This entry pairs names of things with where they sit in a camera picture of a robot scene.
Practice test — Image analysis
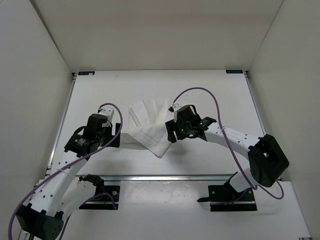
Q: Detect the blue corner label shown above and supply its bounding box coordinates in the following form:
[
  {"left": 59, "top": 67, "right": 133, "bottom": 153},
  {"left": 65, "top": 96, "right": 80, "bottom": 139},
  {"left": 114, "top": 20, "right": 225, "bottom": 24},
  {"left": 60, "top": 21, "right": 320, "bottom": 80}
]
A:
[
  {"left": 225, "top": 69, "right": 243, "bottom": 74},
  {"left": 77, "top": 71, "right": 95, "bottom": 76}
]

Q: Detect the right blue corner label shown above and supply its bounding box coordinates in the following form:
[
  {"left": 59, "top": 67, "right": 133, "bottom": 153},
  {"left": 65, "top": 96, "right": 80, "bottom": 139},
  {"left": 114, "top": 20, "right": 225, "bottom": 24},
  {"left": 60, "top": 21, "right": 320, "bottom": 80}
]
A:
[{"left": 225, "top": 69, "right": 243, "bottom": 74}]

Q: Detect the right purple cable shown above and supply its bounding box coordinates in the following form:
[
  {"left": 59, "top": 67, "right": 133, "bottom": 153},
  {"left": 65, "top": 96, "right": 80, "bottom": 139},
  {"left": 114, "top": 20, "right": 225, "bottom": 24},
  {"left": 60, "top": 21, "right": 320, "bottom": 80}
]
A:
[{"left": 171, "top": 86, "right": 285, "bottom": 200}]

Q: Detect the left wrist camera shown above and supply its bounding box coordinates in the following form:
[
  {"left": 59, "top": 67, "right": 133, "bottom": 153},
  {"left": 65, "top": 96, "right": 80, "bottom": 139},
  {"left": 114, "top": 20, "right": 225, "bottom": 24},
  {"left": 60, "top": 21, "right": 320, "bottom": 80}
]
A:
[{"left": 98, "top": 105, "right": 115, "bottom": 122}]

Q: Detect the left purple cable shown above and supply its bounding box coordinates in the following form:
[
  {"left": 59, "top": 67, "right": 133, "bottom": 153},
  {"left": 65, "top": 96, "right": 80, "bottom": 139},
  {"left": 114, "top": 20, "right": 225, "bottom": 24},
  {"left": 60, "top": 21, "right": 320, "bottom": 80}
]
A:
[{"left": 8, "top": 102, "right": 124, "bottom": 240}]

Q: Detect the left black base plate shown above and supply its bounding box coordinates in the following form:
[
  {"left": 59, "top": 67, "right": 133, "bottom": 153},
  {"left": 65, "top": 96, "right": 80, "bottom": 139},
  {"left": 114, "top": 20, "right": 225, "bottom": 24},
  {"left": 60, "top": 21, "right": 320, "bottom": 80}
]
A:
[{"left": 79, "top": 181, "right": 121, "bottom": 211}]

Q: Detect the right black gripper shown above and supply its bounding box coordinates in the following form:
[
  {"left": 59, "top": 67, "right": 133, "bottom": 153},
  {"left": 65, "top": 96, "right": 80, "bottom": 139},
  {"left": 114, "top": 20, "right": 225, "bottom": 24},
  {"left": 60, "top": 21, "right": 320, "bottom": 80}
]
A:
[{"left": 165, "top": 117, "right": 191, "bottom": 144}]

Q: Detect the white pleated skirt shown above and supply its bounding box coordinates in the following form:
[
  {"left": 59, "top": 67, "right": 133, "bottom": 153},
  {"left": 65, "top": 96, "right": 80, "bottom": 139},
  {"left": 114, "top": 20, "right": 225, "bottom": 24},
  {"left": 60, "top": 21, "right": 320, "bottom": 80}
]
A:
[{"left": 120, "top": 98, "right": 173, "bottom": 158}]

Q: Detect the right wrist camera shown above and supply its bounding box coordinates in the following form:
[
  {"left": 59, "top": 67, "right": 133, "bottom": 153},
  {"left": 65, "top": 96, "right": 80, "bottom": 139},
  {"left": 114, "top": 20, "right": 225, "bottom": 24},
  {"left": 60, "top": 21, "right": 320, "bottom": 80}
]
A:
[{"left": 168, "top": 103, "right": 183, "bottom": 123}]

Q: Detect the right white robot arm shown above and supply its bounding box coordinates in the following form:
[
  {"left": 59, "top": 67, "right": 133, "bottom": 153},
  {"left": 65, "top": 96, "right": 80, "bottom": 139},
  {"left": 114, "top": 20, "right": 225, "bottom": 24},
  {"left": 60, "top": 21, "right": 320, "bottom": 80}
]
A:
[{"left": 165, "top": 104, "right": 290, "bottom": 205}]

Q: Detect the left blue corner label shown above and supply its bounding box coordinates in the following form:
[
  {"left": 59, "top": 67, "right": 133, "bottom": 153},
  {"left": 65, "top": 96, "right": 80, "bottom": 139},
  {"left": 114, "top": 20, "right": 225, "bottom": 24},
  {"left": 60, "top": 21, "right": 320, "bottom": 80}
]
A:
[{"left": 77, "top": 71, "right": 95, "bottom": 76}]

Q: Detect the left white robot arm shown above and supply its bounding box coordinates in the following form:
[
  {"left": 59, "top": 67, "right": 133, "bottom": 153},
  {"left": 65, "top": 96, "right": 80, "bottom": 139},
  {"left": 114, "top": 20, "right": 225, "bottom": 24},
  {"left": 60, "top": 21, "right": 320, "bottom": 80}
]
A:
[{"left": 15, "top": 113, "right": 123, "bottom": 240}]

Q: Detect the purple cable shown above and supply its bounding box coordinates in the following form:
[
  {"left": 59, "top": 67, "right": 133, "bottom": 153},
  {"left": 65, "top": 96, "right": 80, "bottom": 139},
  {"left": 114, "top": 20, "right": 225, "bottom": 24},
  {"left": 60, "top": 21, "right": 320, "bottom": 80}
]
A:
[
  {"left": 8, "top": 102, "right": 124, "bottom": 240},
  {"left": 171, "top": 86, "right": 285, "bottom": 200}
]

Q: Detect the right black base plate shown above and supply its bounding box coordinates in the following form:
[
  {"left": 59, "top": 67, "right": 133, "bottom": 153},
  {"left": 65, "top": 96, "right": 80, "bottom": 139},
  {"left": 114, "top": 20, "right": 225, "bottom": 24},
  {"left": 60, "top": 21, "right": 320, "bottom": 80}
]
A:
[{"left": 208, "top": 185, "right": 258, "bottom": 212}]

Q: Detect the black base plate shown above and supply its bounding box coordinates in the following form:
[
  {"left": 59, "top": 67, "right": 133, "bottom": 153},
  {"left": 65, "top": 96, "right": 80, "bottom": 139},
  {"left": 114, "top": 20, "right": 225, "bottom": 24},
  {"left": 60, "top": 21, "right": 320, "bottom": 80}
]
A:
[
  {"left": 79, "top": 181, "right": 121, "bottom": 211},
  {"left": 208, "top": 185, "right": 258, "bottom": 212}
]

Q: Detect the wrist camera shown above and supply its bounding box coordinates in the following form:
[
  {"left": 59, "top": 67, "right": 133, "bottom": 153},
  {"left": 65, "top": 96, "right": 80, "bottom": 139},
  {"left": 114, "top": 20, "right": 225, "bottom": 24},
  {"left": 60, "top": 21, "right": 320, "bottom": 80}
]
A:
[
  {"left": 168, "top": 103, "right": 183, "bottom": 123},
  {"left": 98, "top": 105, "right": 115, "bottom": 122}
]

